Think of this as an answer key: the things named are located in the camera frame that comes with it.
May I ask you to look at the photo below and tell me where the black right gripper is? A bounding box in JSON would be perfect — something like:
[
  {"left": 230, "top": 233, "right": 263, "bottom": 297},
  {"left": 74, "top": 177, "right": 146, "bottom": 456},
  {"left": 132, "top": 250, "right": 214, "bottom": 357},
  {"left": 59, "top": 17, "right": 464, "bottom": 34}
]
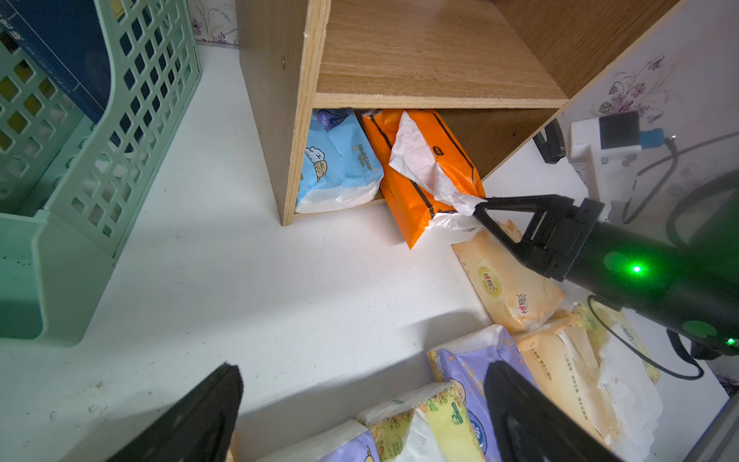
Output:
[{"left": 471, "top": 193, "right": 605, "bottom": 283}]

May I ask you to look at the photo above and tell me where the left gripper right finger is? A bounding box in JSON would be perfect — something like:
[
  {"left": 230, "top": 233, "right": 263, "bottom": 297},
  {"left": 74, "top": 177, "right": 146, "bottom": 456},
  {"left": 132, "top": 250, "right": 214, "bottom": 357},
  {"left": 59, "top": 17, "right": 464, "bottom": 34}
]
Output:
[{"left": 484, "top": 361, "right": 619, "bottom": 461}]

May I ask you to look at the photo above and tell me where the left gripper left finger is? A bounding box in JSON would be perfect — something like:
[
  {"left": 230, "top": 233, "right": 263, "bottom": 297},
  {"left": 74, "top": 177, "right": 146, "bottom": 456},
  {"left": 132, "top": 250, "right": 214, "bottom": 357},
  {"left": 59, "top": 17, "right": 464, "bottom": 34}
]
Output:
[{"left": 109, "top": 363, "right": 244, "bottom": 461}]

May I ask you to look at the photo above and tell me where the beige tissue pack bottom shelf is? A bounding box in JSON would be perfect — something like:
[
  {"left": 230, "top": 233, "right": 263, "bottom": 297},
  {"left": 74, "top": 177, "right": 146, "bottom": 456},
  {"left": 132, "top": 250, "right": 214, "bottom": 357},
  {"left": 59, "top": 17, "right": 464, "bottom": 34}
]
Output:
[{"left": 452, "top": 229, "right": 565, "bottom": 333}]

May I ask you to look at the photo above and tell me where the beige tissue pack shelf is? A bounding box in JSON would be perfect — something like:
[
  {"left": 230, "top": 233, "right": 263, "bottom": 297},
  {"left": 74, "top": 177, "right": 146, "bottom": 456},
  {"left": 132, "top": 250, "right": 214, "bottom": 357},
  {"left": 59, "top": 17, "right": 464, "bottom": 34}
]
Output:
[
  {"left": 513, "top": 314, "right": 620, "bottom": 449},
  {"left": 452, "top": 229, "right": 565, "bottom": 333}
]

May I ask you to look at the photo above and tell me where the purple wet wipes pack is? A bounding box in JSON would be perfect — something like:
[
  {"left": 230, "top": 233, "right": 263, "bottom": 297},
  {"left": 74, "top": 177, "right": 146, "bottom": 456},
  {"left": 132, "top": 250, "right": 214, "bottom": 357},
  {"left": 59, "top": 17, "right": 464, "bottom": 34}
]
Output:
[{"left": 427, "top": 325, "right": 536, "bottom": 461}]

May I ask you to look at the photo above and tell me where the green yellow tissue pack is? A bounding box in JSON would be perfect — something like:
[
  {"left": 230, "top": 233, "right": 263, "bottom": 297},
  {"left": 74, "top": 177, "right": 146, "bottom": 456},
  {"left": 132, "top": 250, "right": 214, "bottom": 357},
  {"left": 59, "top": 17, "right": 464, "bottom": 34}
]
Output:
[{"left": 357, "top": 382, "right": 485, "bottom": 461}]

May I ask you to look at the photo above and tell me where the orange white tissue pack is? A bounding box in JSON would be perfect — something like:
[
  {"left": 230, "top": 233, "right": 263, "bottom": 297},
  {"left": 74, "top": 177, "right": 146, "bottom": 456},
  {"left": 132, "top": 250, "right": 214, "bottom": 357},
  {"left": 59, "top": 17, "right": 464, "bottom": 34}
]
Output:
[{"left": 361, "top": 109, "right": 486, "bottom": 248}]

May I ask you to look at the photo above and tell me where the blue tissue pack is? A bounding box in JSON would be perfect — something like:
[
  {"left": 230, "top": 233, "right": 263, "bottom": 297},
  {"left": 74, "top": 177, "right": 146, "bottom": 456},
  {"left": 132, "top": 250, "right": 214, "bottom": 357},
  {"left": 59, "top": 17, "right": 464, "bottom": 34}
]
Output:
[{"left": 296, "top": 109, "right": 384, "bottom": 214}]

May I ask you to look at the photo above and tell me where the white green tissue pack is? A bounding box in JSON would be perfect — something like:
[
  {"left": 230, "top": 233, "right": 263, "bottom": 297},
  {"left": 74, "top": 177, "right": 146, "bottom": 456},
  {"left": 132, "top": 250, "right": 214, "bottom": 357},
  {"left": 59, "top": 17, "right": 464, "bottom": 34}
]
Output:
[{"left": 575, "top": 304, "right": 663, "bottom": 461}]

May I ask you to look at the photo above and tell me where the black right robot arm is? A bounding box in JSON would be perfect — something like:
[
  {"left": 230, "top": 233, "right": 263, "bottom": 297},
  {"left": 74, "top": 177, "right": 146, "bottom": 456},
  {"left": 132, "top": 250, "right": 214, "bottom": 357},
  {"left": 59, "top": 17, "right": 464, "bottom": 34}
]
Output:
[{"left": 473, "top": 171, "right": 738, "bottom": 359}]

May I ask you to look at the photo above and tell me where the wooden three-tier shelf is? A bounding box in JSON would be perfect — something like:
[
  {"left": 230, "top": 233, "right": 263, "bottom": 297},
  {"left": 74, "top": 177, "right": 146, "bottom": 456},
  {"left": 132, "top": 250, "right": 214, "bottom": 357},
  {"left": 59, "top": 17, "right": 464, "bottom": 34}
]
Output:
[{"left": 236, "top": 0, "right": 679, "bottom": 225}]

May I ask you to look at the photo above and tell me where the small black stapler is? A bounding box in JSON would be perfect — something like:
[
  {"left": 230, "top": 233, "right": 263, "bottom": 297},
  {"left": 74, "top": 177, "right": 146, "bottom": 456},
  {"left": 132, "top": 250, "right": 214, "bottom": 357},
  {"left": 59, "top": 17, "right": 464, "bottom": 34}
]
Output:
[{"left": 533, "top": 119, "right": 567, "bottom": 165}]

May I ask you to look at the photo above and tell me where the green plastic file organizer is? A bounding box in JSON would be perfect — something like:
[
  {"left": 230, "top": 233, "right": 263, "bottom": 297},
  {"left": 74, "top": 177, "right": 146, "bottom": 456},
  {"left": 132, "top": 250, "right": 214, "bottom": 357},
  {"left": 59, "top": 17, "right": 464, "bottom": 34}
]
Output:
[{"left": 1, "top": 1, "right": 201, "bottom": 346}]

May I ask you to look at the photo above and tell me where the dark blue book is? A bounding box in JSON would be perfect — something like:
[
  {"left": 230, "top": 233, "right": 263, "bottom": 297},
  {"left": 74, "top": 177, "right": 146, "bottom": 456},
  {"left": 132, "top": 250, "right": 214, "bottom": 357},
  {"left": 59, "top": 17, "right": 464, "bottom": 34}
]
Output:
[{"left": 1, "top": 0, "right": 112, "bottom": 123}]

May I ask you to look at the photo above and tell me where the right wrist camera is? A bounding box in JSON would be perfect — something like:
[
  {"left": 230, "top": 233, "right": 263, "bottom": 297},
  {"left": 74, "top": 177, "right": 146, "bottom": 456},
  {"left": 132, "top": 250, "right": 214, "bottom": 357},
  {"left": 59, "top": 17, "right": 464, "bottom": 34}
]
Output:
[{"left": 567, "top": 112, "right": 666, "bottom": 221}]

